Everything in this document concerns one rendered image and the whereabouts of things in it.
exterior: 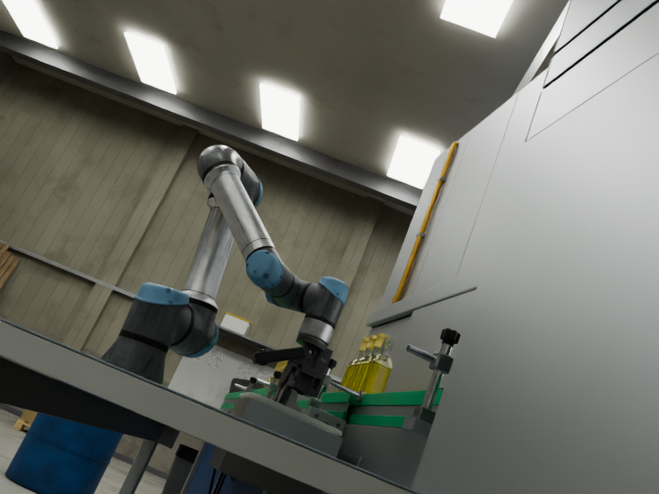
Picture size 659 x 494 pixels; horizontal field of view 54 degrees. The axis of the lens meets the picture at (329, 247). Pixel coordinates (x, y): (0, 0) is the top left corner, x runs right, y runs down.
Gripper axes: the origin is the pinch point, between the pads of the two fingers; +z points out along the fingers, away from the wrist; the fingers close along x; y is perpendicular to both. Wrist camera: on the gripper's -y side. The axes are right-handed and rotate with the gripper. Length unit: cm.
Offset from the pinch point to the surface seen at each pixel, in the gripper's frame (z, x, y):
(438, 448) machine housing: 0, -75, 5
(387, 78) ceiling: -470, 533, 71
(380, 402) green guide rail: -13.6, -1.2, 22.2
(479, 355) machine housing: -11, -77, 5
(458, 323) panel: -42, 8, 38
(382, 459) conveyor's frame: -0.8, -18.3, 20.6
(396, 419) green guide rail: -9.6, -13.8, 22.4
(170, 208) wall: -318, 945, -129
